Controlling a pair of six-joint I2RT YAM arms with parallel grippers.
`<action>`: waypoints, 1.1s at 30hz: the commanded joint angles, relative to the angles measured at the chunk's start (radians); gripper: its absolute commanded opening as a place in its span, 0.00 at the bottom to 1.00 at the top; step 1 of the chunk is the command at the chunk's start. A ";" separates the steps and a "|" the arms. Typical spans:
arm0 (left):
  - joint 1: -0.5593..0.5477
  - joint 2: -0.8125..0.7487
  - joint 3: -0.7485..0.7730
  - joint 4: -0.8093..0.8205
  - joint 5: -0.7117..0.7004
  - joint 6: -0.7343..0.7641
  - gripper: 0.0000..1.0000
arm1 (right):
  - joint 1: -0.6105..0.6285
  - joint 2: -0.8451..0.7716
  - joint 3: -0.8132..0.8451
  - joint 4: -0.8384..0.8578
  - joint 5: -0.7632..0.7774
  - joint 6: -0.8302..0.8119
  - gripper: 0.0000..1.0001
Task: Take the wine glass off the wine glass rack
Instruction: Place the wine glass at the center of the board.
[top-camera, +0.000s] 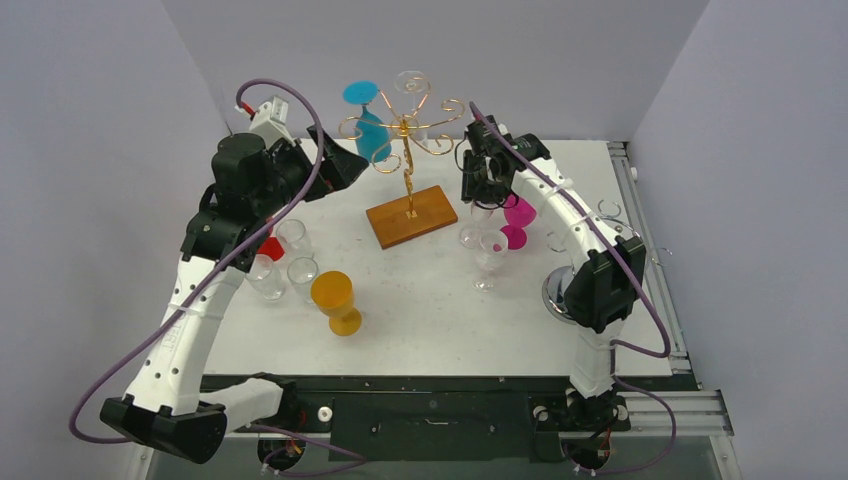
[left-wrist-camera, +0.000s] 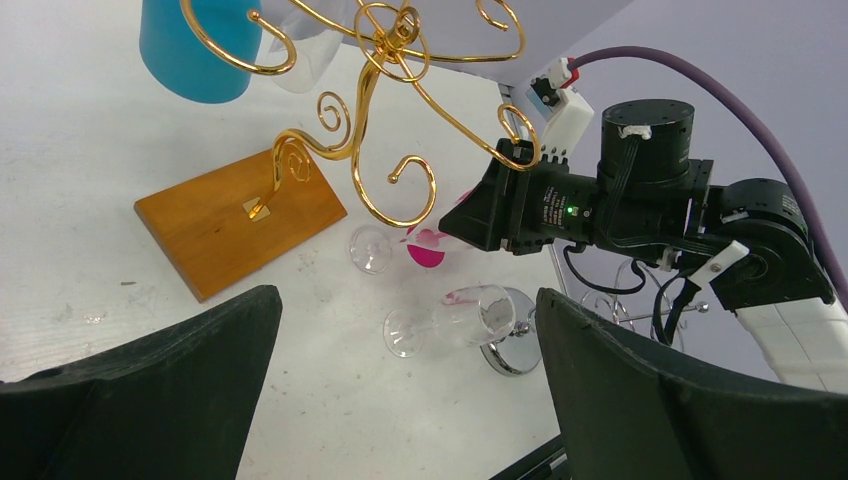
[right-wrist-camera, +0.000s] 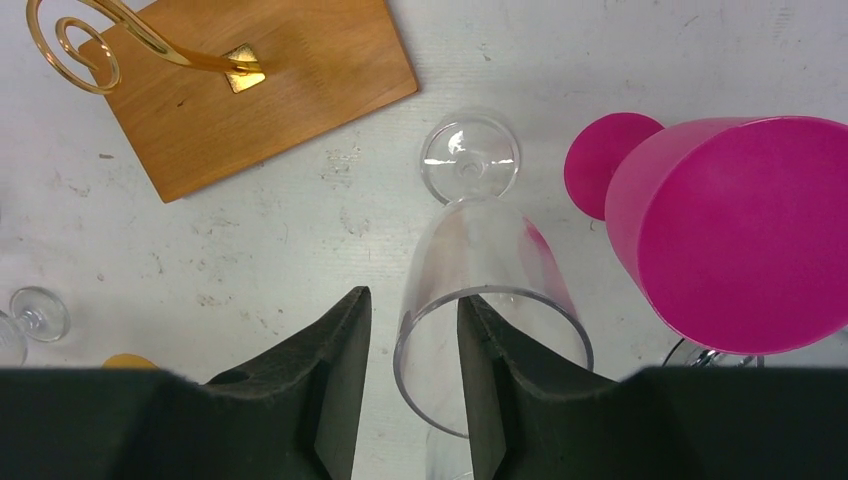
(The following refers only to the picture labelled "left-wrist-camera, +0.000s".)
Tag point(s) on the gold wire glass rack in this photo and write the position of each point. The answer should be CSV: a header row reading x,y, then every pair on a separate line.
x,y
222,226

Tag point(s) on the blue plastic wine glass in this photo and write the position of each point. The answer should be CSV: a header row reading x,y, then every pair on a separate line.
x,y
179,61

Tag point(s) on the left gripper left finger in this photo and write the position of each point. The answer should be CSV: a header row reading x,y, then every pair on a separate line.
x,y
174,404

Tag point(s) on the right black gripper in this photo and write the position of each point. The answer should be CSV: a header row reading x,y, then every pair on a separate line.
x,y
638,202

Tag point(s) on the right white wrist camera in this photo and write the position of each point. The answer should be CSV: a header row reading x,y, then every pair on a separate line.
x,y
566,112

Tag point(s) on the pink plastic wine glass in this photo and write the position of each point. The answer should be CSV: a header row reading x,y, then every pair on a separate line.
x,y
427,244

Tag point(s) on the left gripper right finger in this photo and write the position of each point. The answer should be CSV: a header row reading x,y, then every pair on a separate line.
x,y
632,408

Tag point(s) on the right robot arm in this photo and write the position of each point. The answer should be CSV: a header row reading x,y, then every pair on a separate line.
x,y
764,270

